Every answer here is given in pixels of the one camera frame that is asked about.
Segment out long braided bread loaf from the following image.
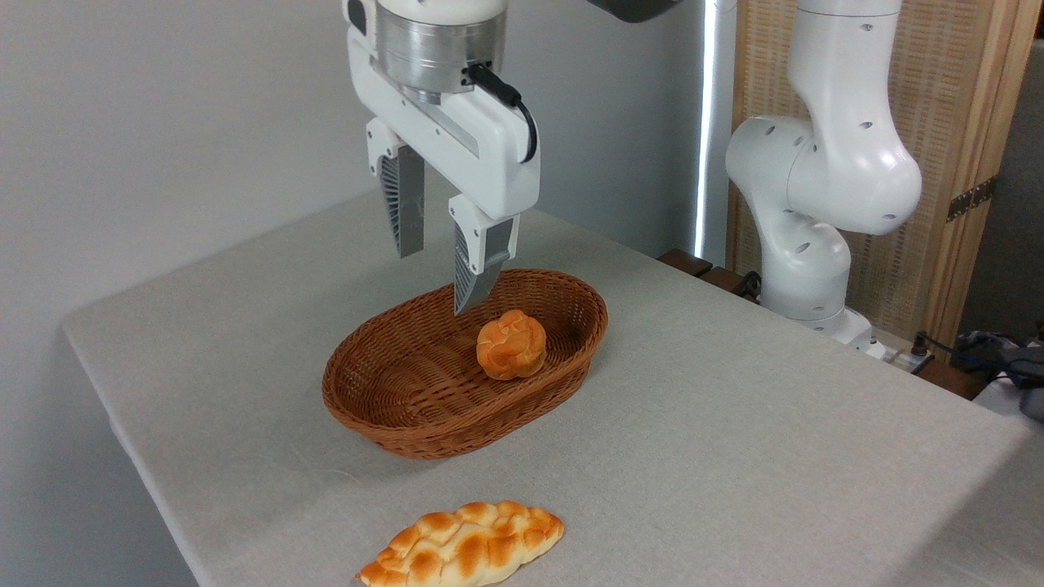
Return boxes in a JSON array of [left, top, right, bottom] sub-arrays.
[[356, 501, 565, 587]]

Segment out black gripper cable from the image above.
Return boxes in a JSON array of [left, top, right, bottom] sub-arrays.
[[463, 64, 539, 164]]

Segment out white power strip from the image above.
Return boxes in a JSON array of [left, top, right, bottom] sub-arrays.
[[865, 334, 935, 376]]

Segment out metal screen hinge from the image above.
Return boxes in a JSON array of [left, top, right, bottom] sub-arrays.
[[946, 175, 998, 223]]

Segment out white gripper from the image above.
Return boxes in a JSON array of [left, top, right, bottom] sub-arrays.
[[345, 0, 542, 317]]

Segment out grey blue bag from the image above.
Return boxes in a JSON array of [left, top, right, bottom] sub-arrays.
[[950, 329, 1044, 425]]

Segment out brown oval wicker basket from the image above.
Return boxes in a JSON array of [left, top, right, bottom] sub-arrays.
[[321, 269, 609, 460]]

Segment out grey tablecloth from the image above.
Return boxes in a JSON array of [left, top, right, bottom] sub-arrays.
[[61, 171, 1044, 587]]

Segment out round golden bread roll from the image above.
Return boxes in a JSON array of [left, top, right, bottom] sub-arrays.
[[476, 309, 548, 382]]

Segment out black power cable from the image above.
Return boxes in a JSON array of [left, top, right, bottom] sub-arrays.
[[928, 338, 1044, 384]]

